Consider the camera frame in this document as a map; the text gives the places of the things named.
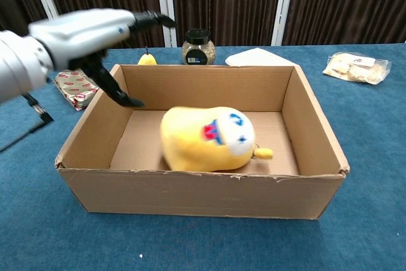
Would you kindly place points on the yellow plush toy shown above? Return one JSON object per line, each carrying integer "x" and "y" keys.
{"x": 190, "y": 144}

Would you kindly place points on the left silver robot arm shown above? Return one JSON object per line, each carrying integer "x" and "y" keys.
{"x": 17, "y": 64}

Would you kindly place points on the clear bag of biscuits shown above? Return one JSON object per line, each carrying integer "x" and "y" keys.
{"x": 355, "y": 68}

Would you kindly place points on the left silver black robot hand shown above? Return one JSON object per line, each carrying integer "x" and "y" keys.
{"x": 82, "y": 34}

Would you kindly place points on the yellow pear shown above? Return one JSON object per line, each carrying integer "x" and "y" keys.
{"x": 147, "y": 60}

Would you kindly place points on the blue felt table cloth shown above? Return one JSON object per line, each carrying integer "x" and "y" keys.
{"x": 364, "y": 220}

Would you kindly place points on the glass jar black lid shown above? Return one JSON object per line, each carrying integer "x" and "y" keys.
{"x": 198, "y": 52}

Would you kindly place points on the open cardboard box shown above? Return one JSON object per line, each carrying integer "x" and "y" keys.
{"x": 203, "y": 193}

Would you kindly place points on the white lidded plastic container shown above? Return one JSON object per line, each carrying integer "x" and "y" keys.
{"x": 257, "y": 58}

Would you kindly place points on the silver red snack packet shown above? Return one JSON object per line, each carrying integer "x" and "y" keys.
{"x": 74, "y": 88}

